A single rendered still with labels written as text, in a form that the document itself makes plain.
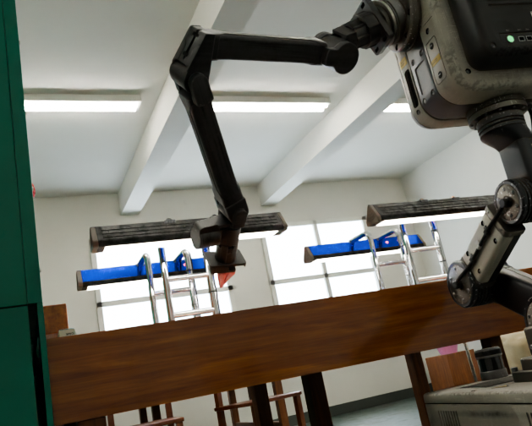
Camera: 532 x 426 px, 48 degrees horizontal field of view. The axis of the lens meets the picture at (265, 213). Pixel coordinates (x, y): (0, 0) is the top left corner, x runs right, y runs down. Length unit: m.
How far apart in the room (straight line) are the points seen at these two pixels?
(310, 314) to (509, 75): 0.75
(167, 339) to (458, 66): 0.92
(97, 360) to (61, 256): 5.56
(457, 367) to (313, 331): 6.04
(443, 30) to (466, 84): 0.14
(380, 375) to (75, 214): 4.25
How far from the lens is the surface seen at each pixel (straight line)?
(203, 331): 1.47
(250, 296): 7.31
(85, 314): 6.84
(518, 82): 1.50
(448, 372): 7.53
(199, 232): 1.48
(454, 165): 8.05
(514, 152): 1.53
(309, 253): 2.60
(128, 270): 2.36
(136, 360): 1.43
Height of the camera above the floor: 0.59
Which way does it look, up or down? 15 degrees up
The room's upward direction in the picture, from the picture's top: 11 degrees counter-clockwise
